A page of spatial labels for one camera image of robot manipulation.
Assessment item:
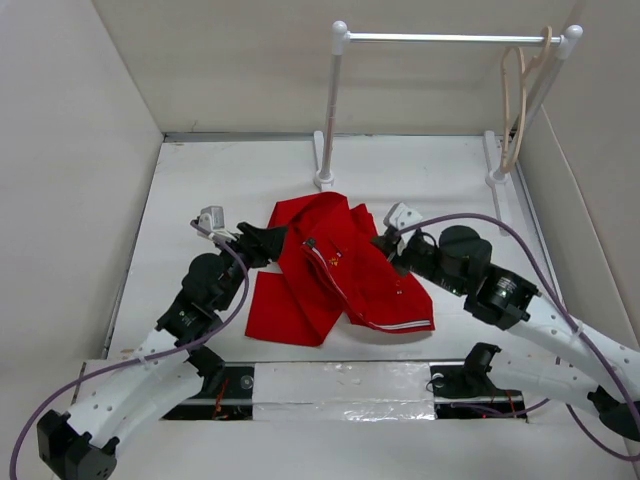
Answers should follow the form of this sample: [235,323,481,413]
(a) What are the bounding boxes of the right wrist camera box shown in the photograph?
[383,202,423,231]

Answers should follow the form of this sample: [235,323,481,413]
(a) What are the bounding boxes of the red trousers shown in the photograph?
[245,192,435,347]

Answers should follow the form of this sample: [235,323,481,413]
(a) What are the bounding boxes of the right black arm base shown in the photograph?
[426,362,527,420]

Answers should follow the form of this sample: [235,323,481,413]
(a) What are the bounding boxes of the silver tape strip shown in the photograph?
[252,361,436,422]

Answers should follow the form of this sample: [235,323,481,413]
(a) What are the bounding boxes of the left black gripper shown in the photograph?
[212,223,285,311]

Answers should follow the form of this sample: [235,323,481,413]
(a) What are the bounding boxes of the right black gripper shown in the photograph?
[369,233,466,297]

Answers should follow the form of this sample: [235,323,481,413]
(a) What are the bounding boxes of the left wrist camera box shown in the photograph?
[198,205,225,231]

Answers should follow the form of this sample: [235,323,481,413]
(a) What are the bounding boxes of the white clothes rack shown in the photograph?
[313,21,584,226]

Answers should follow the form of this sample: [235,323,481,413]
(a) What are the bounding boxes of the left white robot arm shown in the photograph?
[36,221,287,479]

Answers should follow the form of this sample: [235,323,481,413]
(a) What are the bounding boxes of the wooden clothes hanger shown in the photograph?
[499,25,554,175]

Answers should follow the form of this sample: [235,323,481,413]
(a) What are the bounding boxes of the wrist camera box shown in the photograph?
[383,202,423,231]
[198,205,225,231]

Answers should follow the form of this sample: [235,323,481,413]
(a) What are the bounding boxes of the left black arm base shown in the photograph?
[162,363,255,421]

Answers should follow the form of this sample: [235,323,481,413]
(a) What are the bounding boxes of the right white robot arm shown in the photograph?
[372,225,639,441]

